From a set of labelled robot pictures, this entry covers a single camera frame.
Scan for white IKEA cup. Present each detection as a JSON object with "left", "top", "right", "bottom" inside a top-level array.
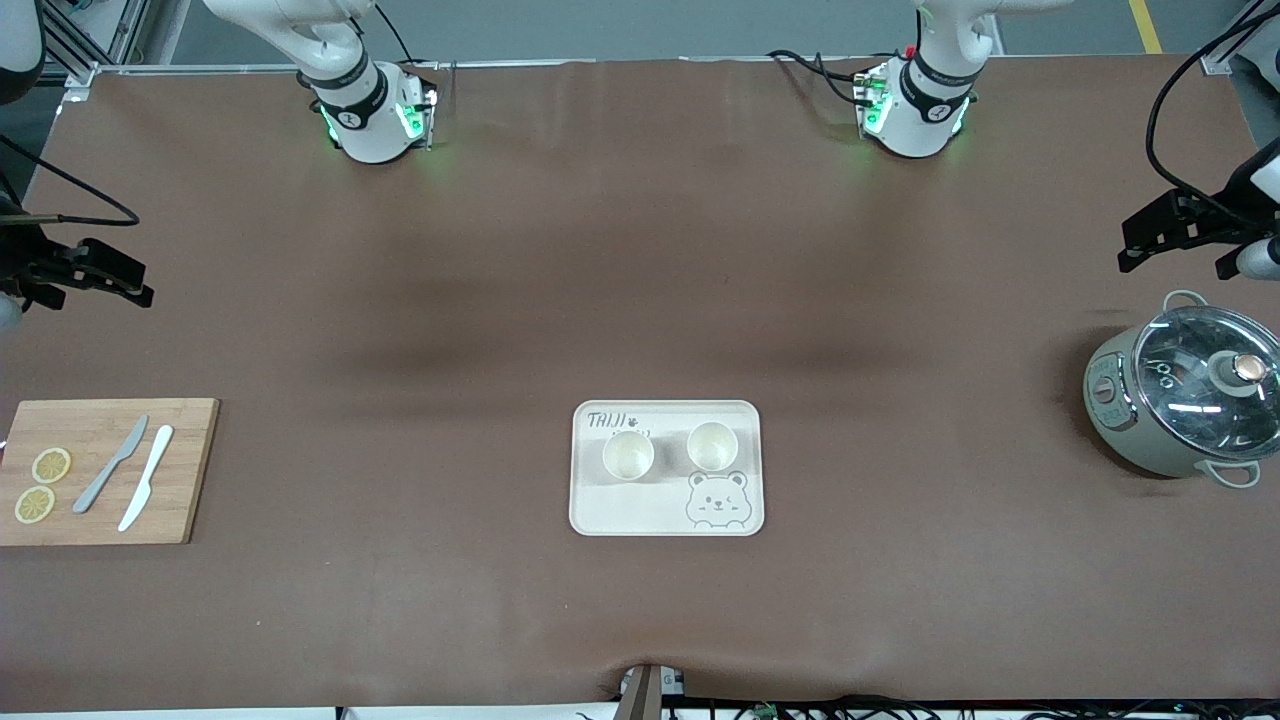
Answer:
[
  {"left": 601, "top": 431, "right": 656, "bottom": 482},
  {"left": 686, "top": 421, "right": 740, "bottom": 473}
]

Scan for cream tray with bear print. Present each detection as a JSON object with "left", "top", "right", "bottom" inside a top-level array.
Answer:
[{"left": 569, "top": 400, "right": 766, "bottom": 537}]

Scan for glass pot lid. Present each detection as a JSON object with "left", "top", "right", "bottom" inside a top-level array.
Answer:
[{"left": 1135, "top": 305, "right": 1280, "bottom": 463}]

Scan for grey-green cooking pot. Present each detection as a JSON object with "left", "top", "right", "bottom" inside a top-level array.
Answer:
[{"left": 1083, "top": 290, "right": 1280, "bottom": 490}]

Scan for grey plastic knife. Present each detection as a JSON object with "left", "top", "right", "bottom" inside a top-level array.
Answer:
[{"left": 72, "top": 415, "right": 150, "bottom": 515}]

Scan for white plastic knife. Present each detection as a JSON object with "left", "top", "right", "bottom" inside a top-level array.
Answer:
[{"left": 118, "top": 425, "right": 175, "bottom": 533}]

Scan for wooden cutting board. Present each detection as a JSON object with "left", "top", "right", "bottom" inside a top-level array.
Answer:
[{"left": 0, "top": 399, "right": 221, "bottom": 546}]

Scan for brown table mat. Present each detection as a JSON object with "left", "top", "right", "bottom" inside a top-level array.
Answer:
[{"left": 0, "top": 55, "right": 1280, "bottom": 713}]

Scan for aluminium frame profile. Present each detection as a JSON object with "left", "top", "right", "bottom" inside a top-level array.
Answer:
[{"left": 1198, "top": 0, "right": 1280, "bottom": 76}]

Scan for aluminium frame with struts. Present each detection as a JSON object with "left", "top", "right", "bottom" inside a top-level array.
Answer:
[{"left": 40, "top": 0, "right": 191, "bottom": 101}]

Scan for silver table edge rail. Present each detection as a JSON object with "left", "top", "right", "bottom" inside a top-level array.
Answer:
[{"left": 95, "top": 58, "right": 601, "bottom": 77}]

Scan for black right arm base cable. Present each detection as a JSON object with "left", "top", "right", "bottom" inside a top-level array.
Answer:
[{"left": 320, "top": 0, "right": 416, "bottom": 66}]

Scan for black left arm base cables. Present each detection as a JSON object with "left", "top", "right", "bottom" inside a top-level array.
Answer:
[{"left": 766, "top": 48, "right": 881, "bottom": 109}]

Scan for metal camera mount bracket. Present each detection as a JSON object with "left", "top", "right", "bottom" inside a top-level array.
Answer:
[{"left": 615, "top": 663, "right": 687, "bottom": 720}]

